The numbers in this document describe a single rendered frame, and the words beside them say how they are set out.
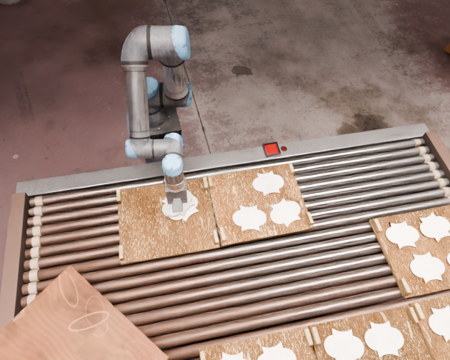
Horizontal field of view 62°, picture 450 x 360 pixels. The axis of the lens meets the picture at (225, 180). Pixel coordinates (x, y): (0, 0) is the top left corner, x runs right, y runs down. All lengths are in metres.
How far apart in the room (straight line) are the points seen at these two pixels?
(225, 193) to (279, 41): 2.58
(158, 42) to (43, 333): 1.07
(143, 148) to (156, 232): 0.38
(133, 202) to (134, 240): 0.18
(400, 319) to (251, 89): 2.41
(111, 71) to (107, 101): 0.38
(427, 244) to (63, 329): 1.47
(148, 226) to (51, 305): 0.47
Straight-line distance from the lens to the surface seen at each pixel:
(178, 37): 1.39
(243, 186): 1.72
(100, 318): 1.45
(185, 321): 1.52
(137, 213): 1.68
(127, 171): 1.83
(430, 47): 4.50
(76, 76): 3.77
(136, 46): 1.40
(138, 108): 1.43
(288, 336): 1.51
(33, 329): 1.51
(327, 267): 1.64
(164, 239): 1.61
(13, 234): 1.79
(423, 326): 1.69
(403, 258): 1.76
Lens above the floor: 2.40
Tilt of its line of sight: 58 degrees down
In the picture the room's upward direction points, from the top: 3 degrees clockwise
